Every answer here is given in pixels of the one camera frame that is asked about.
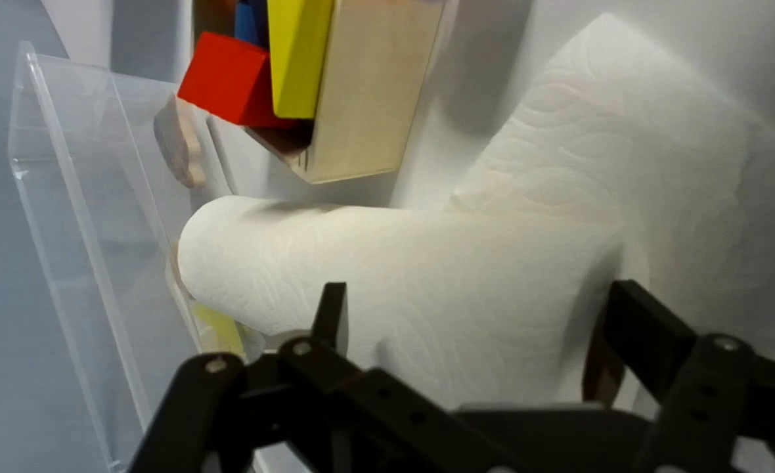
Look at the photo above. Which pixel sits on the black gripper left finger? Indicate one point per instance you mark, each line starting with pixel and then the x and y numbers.
pixel 316 411

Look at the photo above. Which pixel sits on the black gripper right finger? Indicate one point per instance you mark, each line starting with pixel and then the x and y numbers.
pixel 717 403

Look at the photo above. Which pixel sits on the white paper towel roll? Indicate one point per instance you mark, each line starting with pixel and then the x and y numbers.
pixel 492 263

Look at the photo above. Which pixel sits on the brown yellow item in tote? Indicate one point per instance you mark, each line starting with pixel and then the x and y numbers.
pixel 219 331

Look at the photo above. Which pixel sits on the clear plastic tote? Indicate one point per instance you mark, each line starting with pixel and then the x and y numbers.
pixel 80 263

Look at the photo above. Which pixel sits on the wooden block tray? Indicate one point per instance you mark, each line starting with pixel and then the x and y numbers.
pixel 368 88

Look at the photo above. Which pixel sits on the red wooden block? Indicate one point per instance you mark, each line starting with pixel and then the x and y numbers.
pixel 228 82

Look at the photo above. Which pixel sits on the yellow wooden block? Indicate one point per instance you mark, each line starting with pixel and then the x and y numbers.
pixel 297 54

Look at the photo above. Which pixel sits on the blue wooden block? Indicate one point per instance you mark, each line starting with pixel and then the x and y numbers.
pixel 249 22

